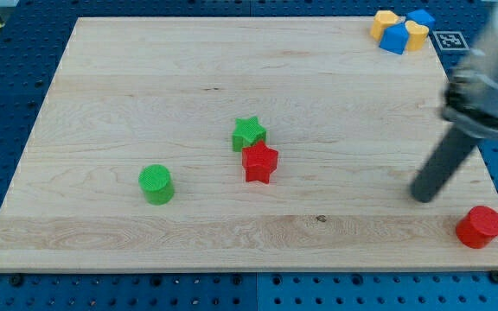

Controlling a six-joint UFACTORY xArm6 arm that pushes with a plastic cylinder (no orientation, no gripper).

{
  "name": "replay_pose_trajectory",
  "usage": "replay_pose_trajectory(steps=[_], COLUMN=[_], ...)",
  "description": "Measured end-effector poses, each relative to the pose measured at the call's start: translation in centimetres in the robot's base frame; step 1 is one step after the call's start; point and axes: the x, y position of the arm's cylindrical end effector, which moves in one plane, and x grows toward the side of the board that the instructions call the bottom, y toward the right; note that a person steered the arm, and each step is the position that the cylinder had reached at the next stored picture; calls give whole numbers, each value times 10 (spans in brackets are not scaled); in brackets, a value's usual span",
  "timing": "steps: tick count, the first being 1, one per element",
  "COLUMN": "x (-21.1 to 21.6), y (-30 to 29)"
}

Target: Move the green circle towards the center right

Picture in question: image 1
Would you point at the wooden board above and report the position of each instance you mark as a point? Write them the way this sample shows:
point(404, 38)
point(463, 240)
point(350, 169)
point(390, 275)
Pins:
point(352, 125)

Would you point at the yellow heart block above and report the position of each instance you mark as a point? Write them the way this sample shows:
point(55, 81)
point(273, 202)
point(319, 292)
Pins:
point(417, 34)

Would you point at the yellow hexagon block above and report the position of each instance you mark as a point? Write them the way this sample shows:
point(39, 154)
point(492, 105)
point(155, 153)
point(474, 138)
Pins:
point(381, 21)

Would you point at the green star block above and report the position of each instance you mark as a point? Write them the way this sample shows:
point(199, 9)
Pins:
point(247, 132)

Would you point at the blue pentagon block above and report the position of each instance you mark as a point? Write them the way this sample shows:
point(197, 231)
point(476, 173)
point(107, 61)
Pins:
point(395, 38)

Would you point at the white fiducial marker tag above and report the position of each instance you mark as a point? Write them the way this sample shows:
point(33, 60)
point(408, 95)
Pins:
point(450, 41)

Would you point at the red cylinder block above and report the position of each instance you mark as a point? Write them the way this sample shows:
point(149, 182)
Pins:
point(478, 227)

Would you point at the blue cube block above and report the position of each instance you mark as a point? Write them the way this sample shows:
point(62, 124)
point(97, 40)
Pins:
point(422, 17)

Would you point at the red star block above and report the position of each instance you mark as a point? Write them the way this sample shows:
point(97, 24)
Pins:
point(259, 162)

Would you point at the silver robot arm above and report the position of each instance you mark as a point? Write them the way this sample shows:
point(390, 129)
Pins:
point(471, 98)

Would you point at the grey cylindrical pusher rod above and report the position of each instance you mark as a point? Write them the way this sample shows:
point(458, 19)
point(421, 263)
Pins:
point(452, 150)

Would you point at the green cylinder block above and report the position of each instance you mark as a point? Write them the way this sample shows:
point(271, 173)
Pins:
point(156, 184)

